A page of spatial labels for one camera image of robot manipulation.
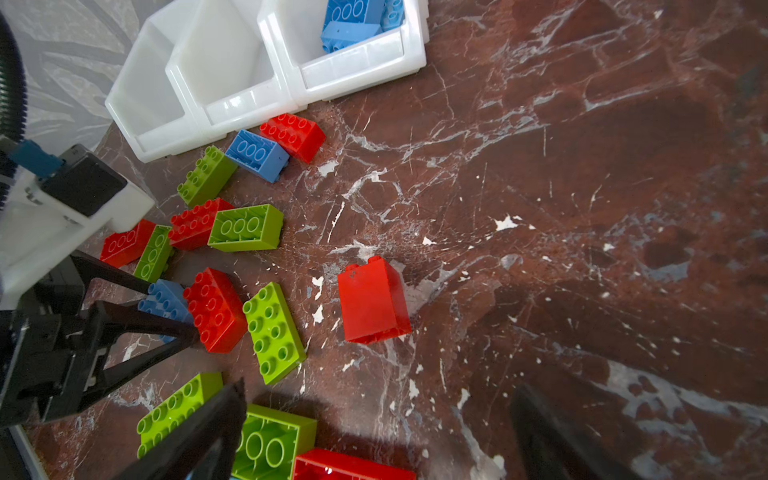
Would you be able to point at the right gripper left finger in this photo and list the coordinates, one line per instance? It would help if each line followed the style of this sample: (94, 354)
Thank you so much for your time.
(203, 446)

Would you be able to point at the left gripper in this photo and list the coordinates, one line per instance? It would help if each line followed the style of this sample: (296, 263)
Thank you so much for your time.
(51, 361)

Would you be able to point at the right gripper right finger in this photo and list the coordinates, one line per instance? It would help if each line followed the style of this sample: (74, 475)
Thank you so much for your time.
(552, 446)

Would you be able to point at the blue brick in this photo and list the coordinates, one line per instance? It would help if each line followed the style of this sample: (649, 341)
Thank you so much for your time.
(354, 11)
(338, 35)
(258, 155)
(165, 299)
(393, 15)

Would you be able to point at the red tall brick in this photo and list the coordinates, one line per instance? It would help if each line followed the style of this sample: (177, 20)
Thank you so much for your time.
(373, 302)

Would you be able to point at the red brick far left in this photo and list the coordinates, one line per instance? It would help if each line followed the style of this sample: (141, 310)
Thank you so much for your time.
(120, 249)

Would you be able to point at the green brick bottom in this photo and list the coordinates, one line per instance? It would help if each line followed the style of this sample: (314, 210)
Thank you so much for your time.
(170, 414)

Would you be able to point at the green brick upright left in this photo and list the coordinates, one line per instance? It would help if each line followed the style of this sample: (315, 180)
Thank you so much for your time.
(154, 260)

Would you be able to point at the green brick lower right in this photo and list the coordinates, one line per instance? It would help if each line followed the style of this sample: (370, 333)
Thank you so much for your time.
(270, 442)

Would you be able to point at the red brick lower right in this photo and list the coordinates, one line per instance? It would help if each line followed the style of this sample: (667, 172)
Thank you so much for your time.
(325, 464)

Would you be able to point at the red brick centre left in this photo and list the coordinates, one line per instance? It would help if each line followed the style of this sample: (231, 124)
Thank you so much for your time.
(192, 228)

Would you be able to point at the green brick centre right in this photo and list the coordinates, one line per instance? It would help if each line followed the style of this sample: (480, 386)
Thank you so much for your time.
(276, 341)

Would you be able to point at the green brick upper left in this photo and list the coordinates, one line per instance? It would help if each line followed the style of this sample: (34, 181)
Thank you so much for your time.
(208, 178)

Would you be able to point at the green brick centre studs-down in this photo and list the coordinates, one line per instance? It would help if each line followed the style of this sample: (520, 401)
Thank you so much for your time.
(252, 228)

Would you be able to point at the left white bin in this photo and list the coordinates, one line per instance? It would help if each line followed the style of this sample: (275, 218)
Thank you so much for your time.
(148, 111)

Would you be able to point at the white bin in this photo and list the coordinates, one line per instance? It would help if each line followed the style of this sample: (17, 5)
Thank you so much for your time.
(292, 34)
(225, 68)
(148, 111)

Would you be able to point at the red brick near bins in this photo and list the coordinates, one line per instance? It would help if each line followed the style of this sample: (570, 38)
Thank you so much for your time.
(299, 137)

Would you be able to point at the middle white bin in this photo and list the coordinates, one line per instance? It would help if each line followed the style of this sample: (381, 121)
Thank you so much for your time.
(225, 68)

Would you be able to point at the right white bin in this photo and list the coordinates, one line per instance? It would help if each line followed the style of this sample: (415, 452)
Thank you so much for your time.
(292, 34)

